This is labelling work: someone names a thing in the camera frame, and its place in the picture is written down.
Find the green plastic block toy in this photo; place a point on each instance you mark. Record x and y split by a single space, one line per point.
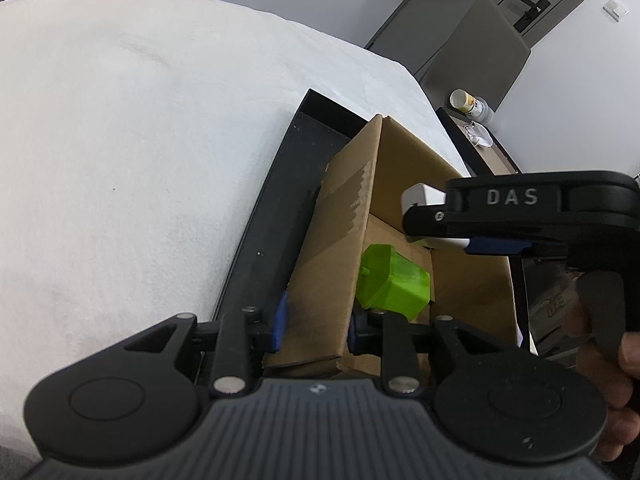
395 280

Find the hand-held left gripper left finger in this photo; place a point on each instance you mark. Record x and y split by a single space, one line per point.
280 324

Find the grey chair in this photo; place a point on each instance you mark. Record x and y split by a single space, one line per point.
480 50

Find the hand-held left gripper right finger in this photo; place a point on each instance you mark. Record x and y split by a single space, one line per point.
352 335

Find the grey door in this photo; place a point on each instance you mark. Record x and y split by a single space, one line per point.
410 15

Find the dark side table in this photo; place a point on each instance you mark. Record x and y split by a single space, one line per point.
492 160

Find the white wall switch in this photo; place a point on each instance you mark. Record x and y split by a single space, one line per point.
616 9

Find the grey printed bag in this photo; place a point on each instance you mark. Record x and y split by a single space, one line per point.
550 305

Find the grey cloth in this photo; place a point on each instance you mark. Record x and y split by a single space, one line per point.
12 465

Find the small white box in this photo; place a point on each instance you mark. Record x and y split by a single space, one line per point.
420 195

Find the person's right hand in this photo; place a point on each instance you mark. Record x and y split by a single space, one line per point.
595 375

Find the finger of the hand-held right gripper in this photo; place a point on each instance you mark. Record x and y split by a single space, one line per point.
500 246

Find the white face mask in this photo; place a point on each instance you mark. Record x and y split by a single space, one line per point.
477 135

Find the cardboard box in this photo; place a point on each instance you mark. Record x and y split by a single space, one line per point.
340 240

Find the clear plastic cup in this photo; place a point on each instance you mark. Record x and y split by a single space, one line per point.
485 110

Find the black tray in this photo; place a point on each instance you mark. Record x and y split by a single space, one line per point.
280 200

